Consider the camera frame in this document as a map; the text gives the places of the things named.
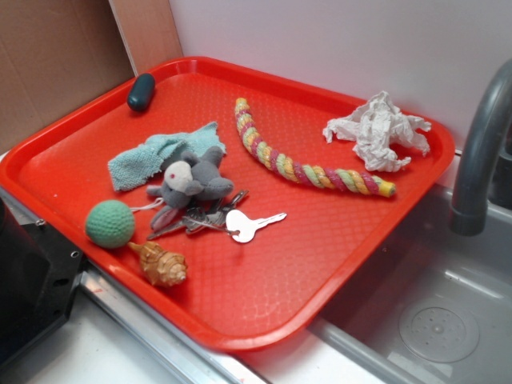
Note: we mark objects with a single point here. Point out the grey plush mouse toy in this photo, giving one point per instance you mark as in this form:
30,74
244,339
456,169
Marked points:
192,177

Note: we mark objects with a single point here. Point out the bunch of dark keys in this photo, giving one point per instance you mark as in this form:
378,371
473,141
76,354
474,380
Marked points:
199,216

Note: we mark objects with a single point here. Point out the multicolour twisted rope toy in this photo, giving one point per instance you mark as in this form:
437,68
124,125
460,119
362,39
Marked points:
303,174

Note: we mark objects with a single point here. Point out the red plastic tray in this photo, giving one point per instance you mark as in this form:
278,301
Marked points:
236,296

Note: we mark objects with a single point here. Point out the wooden board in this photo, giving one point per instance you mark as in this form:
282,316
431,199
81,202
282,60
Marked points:
148,32

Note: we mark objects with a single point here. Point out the grey plastic sink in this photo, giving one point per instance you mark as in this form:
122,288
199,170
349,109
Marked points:
429,306

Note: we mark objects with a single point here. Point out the crumpled white paper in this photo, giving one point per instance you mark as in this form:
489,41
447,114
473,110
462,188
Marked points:
374,128

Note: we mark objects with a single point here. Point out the light blue cloth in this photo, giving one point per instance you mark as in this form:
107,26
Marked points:
135,167

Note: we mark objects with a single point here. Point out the dark green plastic pickle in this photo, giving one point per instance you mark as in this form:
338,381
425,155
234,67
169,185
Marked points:
141,92

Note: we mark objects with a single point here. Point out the silver key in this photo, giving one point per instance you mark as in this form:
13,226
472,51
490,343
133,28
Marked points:
243,229

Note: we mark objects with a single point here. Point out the brown cardboard panel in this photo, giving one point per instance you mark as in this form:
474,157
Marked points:
55,57

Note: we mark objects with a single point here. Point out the green rubber ball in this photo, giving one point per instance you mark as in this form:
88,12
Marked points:
110,224

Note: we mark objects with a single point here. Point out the grey faucet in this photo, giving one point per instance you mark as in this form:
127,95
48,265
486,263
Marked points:
484,171

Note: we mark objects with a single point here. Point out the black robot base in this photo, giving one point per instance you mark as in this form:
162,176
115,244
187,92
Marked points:
40,271

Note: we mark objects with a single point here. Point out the brown seashell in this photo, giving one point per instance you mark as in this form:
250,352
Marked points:
160,267

